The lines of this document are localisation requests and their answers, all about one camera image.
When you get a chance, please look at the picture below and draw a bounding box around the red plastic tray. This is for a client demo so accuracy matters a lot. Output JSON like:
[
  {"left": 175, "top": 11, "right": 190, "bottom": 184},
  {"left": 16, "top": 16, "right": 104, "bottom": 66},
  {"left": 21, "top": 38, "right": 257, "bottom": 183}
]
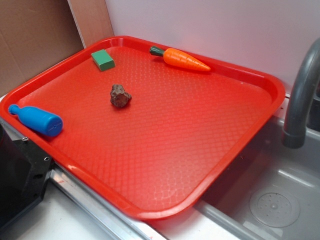
[{"left": 0, "top": 36, "right": 285, "bottom": 220}]

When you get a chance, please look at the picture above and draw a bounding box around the brown cardboard panel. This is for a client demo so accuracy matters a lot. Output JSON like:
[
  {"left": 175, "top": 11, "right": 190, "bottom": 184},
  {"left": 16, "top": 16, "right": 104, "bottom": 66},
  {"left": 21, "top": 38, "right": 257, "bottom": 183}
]
[{"left": 0, "top": 0, "right": 114, "bottom": 96}]

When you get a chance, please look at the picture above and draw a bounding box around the blue toy bottle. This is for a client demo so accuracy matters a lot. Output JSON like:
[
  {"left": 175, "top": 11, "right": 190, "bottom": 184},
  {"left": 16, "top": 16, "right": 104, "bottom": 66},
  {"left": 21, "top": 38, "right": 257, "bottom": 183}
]
[{"left": 8, "top": 104, "right": 64, "bottom": 137}]

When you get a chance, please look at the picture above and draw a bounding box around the orange toy carrot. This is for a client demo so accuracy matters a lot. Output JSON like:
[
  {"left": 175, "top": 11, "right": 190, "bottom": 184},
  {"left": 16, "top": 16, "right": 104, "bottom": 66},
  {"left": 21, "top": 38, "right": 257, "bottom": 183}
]
[{"left": 149, "top": 46, "right": 211, "bottom": 72}]

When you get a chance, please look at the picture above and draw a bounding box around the grey toy sink basin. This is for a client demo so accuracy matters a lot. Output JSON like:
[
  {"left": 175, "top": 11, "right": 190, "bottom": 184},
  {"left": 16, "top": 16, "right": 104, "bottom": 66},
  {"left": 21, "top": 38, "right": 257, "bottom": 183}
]
[{"left": 157, "top": 118, "right": 320, "bottom": 240}]

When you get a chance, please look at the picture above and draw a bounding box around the brown rock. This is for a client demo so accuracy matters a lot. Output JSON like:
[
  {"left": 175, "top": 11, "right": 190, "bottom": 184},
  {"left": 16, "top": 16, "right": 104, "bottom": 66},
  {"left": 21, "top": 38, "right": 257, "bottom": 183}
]
[{"left": 110, "top": 84, "right": 132, "bottom": 108}]

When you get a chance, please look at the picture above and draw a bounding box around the grey sink faucet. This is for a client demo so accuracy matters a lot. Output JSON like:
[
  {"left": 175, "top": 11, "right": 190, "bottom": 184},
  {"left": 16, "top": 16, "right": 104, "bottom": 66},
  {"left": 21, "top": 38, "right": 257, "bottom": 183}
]
[{"left": 281, "top": 39, "right": 320, "bottom": 149}]

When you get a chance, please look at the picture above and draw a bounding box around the green rectangular block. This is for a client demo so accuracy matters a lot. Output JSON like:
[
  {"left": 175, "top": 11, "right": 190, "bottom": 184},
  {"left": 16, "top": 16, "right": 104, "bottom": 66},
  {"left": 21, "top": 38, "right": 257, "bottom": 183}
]
[{"left": 91, "top": 49, "right": 116, "bottom": 72}]

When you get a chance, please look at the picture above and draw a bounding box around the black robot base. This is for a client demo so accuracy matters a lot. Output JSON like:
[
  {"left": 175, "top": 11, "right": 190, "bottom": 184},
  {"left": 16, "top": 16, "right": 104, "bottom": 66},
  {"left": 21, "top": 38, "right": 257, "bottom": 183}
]
[{"left": 0, "top": 126, "right": 53, "bottom": 232}]

